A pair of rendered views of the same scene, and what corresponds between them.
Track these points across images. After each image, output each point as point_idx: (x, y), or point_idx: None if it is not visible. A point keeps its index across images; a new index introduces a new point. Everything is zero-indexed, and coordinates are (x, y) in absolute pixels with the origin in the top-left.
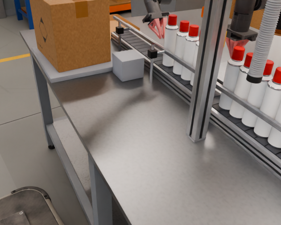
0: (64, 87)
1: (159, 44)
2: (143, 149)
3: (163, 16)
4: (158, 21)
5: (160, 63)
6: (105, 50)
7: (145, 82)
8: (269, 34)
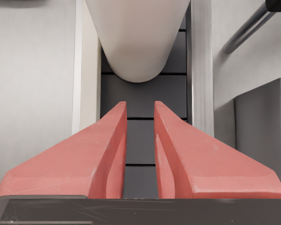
0: None
1: (196, 62)
2: None
3: (59, 221)
4: (210, 160)
5: (165, 84)
6: None
7: (249, 55)
8: None
